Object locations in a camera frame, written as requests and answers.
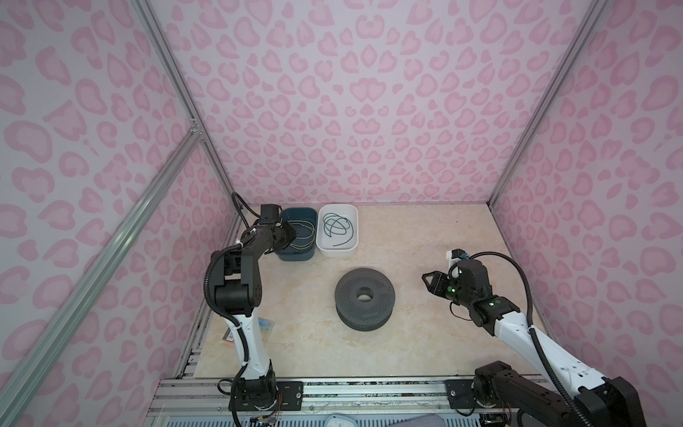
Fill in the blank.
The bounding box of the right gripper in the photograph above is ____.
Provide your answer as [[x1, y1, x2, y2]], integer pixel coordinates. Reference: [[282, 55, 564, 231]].
[[419, 269, 474, 309]]

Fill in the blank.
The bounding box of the dark grey spool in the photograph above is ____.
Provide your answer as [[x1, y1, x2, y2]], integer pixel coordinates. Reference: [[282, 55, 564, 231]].
[[334, 268, 396, 332]]

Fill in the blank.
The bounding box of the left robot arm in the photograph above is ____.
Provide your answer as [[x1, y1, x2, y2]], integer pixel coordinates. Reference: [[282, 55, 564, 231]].
[[203, 220, 296, 412]]

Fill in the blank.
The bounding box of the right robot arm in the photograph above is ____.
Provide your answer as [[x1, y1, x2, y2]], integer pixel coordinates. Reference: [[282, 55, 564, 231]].
[[422, 253, 647, 426]]

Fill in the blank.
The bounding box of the dark teal plastic bin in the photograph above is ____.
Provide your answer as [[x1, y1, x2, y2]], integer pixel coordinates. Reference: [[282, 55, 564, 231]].
[[276, 207, 318, 263]]

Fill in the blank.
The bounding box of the white plastic bin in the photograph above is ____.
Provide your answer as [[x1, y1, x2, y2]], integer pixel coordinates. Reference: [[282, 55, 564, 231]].
[[316, 204, 359, 257]]

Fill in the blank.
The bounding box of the pack of highlighter markers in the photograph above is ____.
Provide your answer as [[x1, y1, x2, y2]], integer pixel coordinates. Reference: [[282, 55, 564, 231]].
[[222, 318, 275, 343]]

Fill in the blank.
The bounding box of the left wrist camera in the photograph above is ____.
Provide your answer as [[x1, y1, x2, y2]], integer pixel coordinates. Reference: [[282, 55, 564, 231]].
[[259, 204, 281, 226]]

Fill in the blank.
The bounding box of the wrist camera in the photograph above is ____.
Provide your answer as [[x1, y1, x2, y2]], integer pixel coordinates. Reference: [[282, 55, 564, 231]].
[[259, 204, 281, 226], [446, 248, 469, 267]]

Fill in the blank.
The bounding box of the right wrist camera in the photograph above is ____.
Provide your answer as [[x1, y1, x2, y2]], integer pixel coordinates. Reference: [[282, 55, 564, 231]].
[[446, 248, 469, 267]]

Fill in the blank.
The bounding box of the dark green cable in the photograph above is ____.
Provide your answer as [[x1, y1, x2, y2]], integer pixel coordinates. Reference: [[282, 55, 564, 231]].
[[322, 212, 357, 248]]

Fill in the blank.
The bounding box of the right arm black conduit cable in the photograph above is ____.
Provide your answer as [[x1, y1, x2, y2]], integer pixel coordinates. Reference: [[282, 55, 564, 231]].
[[468, 250, 593, 427]]

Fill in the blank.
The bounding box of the diagonal aluminium frame bar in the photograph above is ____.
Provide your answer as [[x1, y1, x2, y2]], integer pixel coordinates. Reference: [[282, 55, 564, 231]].
[[1, 129, 201, 426]]

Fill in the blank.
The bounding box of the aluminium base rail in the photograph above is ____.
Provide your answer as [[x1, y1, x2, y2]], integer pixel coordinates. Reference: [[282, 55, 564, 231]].
[[141, 374, 615, 427]]

